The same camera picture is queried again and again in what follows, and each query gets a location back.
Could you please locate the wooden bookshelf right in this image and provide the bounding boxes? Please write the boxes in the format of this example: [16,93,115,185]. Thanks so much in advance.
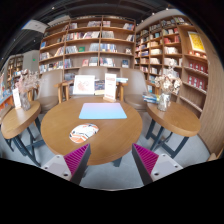
[135,10,224,154]

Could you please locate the wooden bookshelf back wall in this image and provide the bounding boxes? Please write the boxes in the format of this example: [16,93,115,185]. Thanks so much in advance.
[39,15,136,75]

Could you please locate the brown armchair left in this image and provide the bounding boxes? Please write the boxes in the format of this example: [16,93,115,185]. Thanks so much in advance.
[37,69,63,113]

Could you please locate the dark book on chair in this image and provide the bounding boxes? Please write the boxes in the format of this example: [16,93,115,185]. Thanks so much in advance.
[94,80,105,95]

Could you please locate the blue pink gradient mouse pad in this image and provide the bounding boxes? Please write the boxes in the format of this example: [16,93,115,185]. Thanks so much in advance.
[79,103,127,120]

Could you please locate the glass vase dried flowers right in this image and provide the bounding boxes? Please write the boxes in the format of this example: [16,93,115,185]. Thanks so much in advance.
[155,59,182,112]

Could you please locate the glass vase dried flowers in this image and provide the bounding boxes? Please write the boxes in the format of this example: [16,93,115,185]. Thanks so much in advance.
[155,59,182,112]
[15,69,40,111]

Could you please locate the white card on left table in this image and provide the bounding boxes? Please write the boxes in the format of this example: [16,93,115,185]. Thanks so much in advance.
[12,88,21,109]

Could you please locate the right wooden side table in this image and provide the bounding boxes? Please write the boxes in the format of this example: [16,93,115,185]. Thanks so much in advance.
[146,102,201,158]

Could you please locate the round wooden centre table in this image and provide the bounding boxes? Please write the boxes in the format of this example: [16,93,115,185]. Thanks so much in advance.
[41,97,142,165]

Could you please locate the wooden side table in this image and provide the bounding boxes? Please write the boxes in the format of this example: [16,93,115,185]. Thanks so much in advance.
[146,102,201,158]
[1,101,45,166]

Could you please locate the left wooden side table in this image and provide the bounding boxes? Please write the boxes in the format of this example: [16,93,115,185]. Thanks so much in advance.
[1,101,45,166]

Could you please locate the yellow poster on shelf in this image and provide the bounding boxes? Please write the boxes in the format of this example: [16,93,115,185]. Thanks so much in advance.
[188,31,205,52]

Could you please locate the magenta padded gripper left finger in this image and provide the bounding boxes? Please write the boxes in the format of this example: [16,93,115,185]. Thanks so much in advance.
[42,144,91,185]

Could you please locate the brown armchair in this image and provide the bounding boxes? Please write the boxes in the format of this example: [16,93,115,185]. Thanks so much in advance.
[37,69,63,113]
[120,68,147,111]
[62,66,128,101]

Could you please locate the white framed picture card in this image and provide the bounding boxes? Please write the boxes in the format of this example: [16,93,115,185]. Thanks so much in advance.
[73,75,95,95]

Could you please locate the stack of books on chair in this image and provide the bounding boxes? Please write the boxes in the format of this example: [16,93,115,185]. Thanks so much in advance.
[143,93,160,104]

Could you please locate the brown armchair right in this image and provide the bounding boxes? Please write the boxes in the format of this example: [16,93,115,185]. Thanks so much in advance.
[120,68,147,111]

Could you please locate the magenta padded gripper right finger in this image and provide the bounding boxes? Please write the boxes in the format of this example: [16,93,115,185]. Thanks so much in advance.
[132,143,182,185]

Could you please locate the white red standing sign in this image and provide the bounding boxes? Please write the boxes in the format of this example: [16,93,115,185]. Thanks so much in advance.
[104,73,116,102]

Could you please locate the brown armchair middle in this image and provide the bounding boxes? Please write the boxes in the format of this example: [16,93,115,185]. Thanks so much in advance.
[62,66,128,101]

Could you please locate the glass vase dried flowers left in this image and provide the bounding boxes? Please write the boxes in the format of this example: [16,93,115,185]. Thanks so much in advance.
[15,69,40,111]

